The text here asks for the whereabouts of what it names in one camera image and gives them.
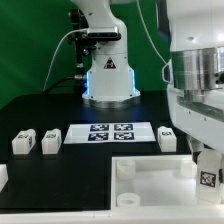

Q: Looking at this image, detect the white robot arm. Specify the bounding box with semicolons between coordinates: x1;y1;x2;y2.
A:
71;0;224;155

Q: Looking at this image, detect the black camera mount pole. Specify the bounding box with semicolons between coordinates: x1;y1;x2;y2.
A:
68;9;88;80

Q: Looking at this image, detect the white sheet with tags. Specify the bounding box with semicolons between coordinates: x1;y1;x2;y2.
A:
64;122;155;144

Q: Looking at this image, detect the black cable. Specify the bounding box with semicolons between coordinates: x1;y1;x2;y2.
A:
41;77;84;96

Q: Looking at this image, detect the white cable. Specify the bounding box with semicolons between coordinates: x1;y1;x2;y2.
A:
42;28;88;92

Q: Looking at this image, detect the white square tabletop panel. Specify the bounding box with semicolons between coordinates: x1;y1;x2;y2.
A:
111;155;222;209

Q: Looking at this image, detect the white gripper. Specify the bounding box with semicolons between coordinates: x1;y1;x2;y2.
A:
167;84;224;163

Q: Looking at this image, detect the black camera on mount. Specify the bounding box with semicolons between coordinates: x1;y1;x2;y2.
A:
81;27;121;41

